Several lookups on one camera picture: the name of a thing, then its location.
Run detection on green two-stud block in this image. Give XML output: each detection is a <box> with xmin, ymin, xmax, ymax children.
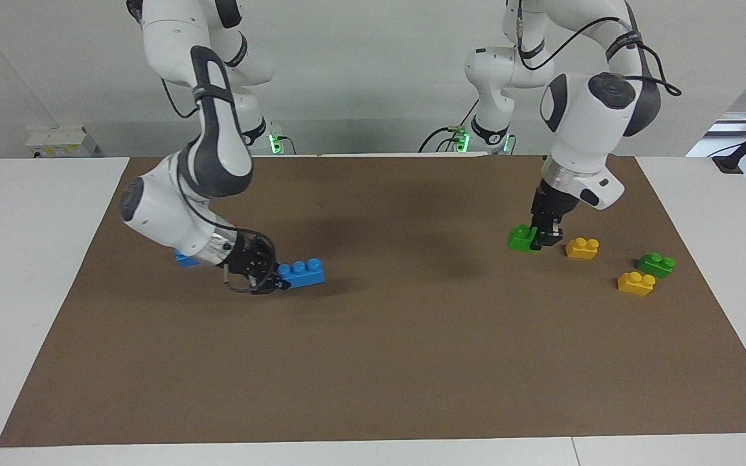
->
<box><xmin>507</xmin><ymin>224</ymin><xmax>540</xmax><ymax>254</ymax></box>
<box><xmin>637</xmin><ymin>252</ymin><xmax>676</xmax><ymax>280</ymax></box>

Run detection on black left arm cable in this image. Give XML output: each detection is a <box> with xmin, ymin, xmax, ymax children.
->
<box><xmin>514</xmin><ymin>0</ymin><xmax>683</xmax><ymax>98</ymax></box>

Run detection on black left base cable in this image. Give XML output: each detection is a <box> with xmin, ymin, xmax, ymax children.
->
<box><xmin>418</xmin><ymin>97</ymin><xmax>480</xmax><ymax>153</ymax></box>

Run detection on white yellow wall box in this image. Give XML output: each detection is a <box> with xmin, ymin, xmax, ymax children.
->
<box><xmin>27</xmin><ymin>125</ymin><xmax>98</xmax><ymax>159</ymax></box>

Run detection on brown table mat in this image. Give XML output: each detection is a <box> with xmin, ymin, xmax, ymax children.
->
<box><xmin>0</xmin><ymin>154</ymin><xmax>746</xmax><ymax>449</ymax></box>

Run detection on yellow two-stud block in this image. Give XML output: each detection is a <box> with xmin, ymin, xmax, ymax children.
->
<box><xmin>565</xmin><ymin>237</ymin><xmax>600</xmax><ymax>261</ymax></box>
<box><xmin>617</xmin><ymin>271</ymin><xmax>657</xmax><ymax>297</ymax></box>

